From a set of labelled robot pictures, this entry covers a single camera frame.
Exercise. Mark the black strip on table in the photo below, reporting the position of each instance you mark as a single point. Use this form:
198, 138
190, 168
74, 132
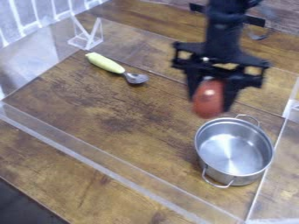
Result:
258, 21

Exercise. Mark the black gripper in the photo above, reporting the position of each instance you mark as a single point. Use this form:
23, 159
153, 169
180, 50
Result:
218, 58

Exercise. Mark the red white toy mushroom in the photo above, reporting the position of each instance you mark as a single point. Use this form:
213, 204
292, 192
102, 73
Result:
209, 99

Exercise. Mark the silver pot with handles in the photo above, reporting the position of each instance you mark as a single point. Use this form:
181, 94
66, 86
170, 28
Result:
236, 151

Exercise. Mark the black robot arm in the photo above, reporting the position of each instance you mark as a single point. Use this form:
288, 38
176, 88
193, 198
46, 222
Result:
230, 10

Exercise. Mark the yellow handled metal spoon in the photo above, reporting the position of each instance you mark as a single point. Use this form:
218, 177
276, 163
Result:
108, 64

